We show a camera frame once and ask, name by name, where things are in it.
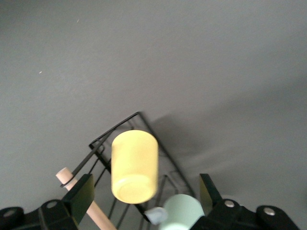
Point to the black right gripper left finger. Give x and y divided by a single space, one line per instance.
79 198

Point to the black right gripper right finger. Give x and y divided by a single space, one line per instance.
211 201

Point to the pale green plastic cup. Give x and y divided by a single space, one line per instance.
180 213

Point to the yellow plastic cup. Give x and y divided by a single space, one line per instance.
134 167

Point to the dark grey table mat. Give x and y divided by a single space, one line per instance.
144 60

